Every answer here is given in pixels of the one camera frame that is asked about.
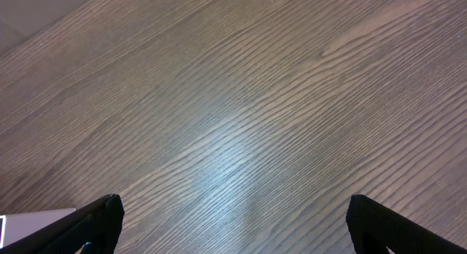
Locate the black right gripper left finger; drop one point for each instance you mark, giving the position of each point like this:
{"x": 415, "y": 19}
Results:
{"x": 95, "y": 228}

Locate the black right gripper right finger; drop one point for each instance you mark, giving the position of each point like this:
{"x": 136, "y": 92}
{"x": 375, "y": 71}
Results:
{"x": 377, "y": 229}

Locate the white cardboard box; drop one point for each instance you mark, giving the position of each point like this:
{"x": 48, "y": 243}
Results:
{"x": 17, "y": 226}

